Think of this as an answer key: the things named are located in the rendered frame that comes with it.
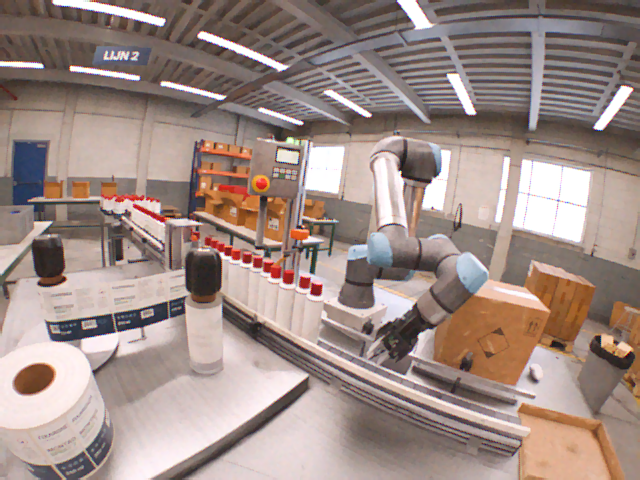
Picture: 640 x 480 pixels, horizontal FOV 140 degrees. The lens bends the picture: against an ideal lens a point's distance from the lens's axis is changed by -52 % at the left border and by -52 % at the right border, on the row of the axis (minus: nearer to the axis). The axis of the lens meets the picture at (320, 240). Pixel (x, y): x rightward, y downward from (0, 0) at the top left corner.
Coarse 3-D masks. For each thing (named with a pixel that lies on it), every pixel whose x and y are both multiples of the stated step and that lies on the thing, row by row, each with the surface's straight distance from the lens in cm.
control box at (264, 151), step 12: (264, 144) 84; (276, 144) 85; (288, 144) 86; (252, 156) 89; (264, 156) 84; (300, 156) 86; (252, 168) 84; (264, 168) 84; (288, 168) 85; (300, 168) 86; (252, 180) 83; (276, 180) 84; (288, 180) 85; (252, 192) 83; (264, 192) 84; (276, 192) 84; (288, 192) 85
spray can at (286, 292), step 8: (288, 272) 72; (288, 280) 72; (280, 288) 73; (288, 288) 72; (280, 296) 74; (288, 296) 73; (280, 304) 75; (288, 304) 74; (280, 312) 76; (288, 312) 75; (280, 320) 77; (288, 320) 77; (288, 328) 79
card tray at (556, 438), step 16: (528, 416) 89; (544, 416) 92; (560, 416) 93; (576, 416) 95; (544, 432) 88; (560, 432) 92; (576, 432) 96; (592, 432) 101; (528, 448) 80; (544, 448) 83; (560, 448) 87; (576, 448) 91; (592, 448) 95; (608, 448) 96; (528, 464) 76; (544, 464) 79; (560, 464) 82; (576, 464) 86; (592, 464) 90; (608, 464) 94
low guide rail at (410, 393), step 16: (240, 304) 88; (288, 336) 75; (320, 352) 70; (352, 368) 66; (384, 384) 65; (400, 384) 65; (416, 400) 65; (432, 400) 64; (464, 416) 66; (480, 416) 66; (512, 432) 70; (528, 432) 71
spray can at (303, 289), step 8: (304, 280) 70; (296, 288) 72; (304, 288) 71; (296, 296) 72; (304, 296) 71; (296, 304) 72; (304, 304) 72; (296, 312) 73; (296, 320) 74; (296, 328) 76
